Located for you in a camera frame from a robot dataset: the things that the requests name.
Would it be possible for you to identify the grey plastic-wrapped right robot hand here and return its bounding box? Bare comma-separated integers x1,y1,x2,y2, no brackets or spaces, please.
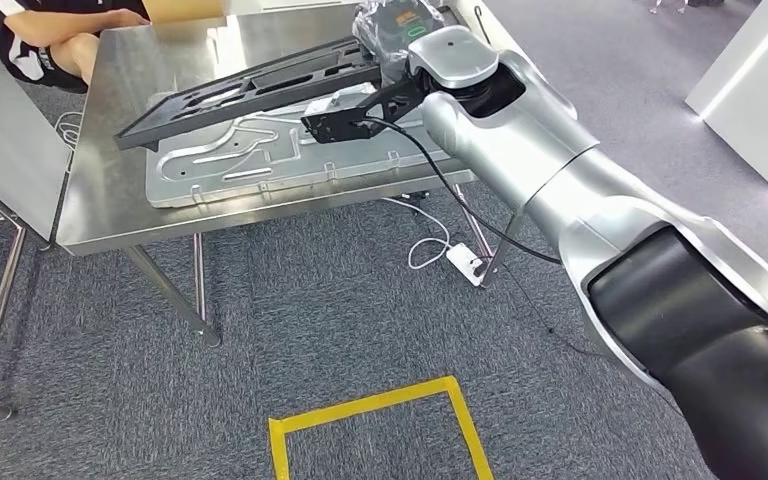
352,0,449,85

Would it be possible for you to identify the black plastic frame part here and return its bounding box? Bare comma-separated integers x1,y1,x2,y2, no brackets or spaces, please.
113,36,385,152

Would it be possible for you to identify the stainless steel workbench table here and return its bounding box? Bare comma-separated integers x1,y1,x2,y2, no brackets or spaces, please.
54,0,581,350

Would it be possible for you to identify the white steel table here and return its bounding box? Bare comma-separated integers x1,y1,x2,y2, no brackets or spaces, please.
228,0,363,16

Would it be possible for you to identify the stamped sheet metal panel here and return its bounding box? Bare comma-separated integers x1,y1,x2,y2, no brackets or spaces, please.
145,82,473,211

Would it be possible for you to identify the brown cardboard box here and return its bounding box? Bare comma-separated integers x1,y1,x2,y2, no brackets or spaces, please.
142,0,230,26

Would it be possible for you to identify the white power strip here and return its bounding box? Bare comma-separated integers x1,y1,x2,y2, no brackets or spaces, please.
445,242,492,288

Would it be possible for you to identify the clear leg stool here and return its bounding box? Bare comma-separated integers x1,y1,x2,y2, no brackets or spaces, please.
647,0,709,15

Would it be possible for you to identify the seated person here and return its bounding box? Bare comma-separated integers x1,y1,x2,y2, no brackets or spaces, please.
0,0,153,95

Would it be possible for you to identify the white display plinth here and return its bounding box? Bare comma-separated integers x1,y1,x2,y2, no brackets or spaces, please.
684,0,768,220

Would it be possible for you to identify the grey side table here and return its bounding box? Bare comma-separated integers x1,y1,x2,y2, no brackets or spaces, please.
0,18,73,423

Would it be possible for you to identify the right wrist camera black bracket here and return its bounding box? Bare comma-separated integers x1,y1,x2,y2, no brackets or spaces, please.
301,79,426,146

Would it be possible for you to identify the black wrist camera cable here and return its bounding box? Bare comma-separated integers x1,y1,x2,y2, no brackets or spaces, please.
357,117,562,266

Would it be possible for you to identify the white power cable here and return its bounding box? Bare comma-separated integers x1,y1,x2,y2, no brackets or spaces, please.
383,195,456,272

